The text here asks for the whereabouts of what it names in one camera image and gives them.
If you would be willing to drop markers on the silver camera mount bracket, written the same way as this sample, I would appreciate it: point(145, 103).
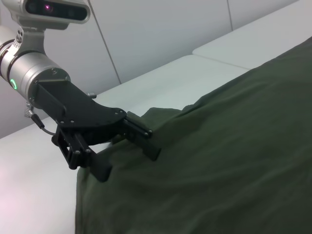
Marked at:
point(31, 40)

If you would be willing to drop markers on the dark green shirt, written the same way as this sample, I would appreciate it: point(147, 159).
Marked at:
point(207, 146)

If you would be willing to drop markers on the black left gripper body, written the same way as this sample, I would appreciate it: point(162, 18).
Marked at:
point(73, 104)

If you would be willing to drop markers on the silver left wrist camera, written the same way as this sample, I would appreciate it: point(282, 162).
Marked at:
point(56, 9)

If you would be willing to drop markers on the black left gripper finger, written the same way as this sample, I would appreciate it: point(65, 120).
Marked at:
point(143, 139)
point(78, 153)

